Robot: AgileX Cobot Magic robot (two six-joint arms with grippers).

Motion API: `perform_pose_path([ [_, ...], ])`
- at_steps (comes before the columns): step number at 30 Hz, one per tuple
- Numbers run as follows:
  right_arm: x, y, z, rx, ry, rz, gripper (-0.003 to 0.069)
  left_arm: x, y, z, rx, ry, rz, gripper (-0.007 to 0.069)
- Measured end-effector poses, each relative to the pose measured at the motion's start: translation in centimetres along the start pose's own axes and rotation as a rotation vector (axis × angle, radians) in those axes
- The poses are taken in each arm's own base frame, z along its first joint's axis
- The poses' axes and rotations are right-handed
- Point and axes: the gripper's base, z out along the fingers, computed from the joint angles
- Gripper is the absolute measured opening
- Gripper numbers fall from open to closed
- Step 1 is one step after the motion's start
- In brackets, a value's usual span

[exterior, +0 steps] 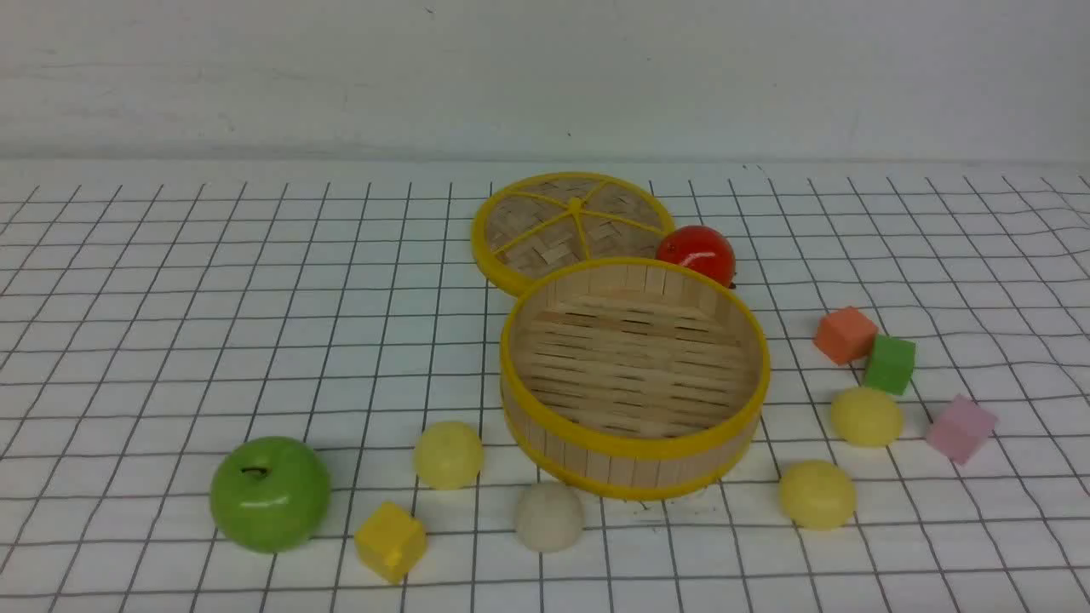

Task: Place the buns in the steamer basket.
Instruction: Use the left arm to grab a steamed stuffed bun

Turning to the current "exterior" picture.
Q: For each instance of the yellow bun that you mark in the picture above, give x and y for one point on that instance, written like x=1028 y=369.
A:
x=817 y=495
x=866 y=417
x=448 y=456

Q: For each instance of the white bun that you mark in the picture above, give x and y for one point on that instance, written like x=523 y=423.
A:
x=549 y=517

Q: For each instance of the bamboo steamer lid yellow rim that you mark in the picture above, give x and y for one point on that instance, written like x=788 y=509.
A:
x=540 y=224

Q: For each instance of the bamboo steamer tray yellow rim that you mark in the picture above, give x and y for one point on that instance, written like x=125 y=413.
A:
x=633 y=378

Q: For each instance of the red tomato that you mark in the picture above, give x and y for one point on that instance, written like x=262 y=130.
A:
x=702 y=249

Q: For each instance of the yellow cube block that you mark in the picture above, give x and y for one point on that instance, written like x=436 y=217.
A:
x=390 y=542

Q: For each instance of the orange cube block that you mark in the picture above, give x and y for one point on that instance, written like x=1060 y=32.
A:
x=845 y=335

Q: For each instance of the green apple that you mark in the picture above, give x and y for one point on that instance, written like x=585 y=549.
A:
x=270 y=495

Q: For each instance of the green cube block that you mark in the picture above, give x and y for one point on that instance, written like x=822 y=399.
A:
x=891 y=364

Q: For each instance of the pink cube block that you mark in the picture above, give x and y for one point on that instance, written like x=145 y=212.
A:
x=961 y=429

